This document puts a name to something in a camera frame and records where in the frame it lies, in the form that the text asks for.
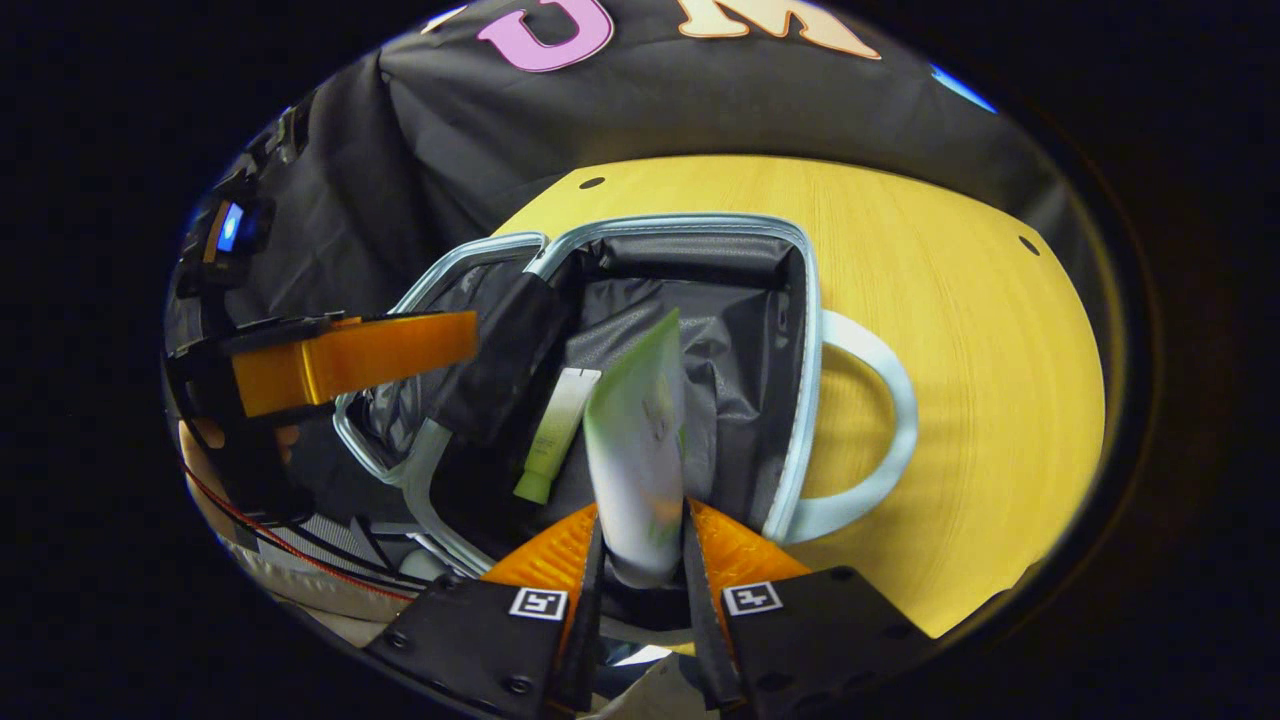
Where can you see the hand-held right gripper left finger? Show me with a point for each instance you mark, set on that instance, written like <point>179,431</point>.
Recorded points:
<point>470,640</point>

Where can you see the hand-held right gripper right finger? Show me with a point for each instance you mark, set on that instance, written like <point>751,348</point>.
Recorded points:
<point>820,630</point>

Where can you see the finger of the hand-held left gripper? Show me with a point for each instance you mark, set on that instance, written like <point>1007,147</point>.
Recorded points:
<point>380,355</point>

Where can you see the small white green-capped tube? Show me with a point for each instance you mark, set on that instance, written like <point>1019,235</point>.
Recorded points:
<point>555,430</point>

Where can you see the light blue suitcase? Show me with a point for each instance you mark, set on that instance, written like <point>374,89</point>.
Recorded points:
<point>800,380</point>

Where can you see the large white green tube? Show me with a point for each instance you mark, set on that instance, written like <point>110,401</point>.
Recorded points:
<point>635,450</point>

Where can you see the person's light garment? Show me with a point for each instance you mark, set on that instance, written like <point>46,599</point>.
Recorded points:
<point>330,590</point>

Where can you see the black backdrop cloth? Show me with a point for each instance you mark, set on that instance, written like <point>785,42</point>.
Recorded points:
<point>700,110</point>

